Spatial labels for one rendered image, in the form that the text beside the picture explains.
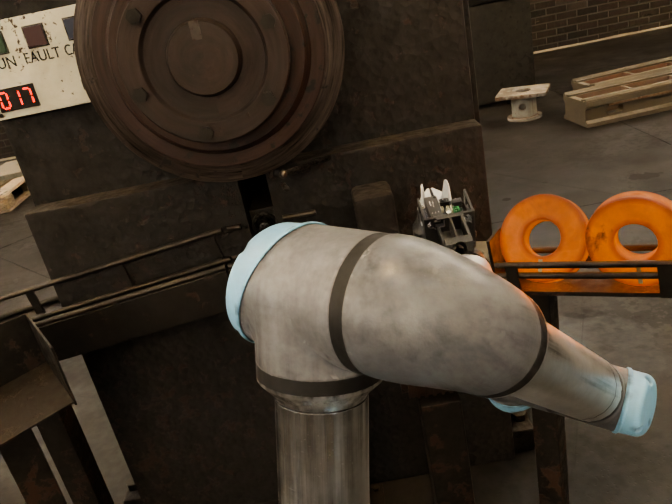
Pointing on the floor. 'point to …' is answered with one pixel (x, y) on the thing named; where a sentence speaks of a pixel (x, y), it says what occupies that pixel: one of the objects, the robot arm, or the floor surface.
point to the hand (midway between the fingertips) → (431, 197)
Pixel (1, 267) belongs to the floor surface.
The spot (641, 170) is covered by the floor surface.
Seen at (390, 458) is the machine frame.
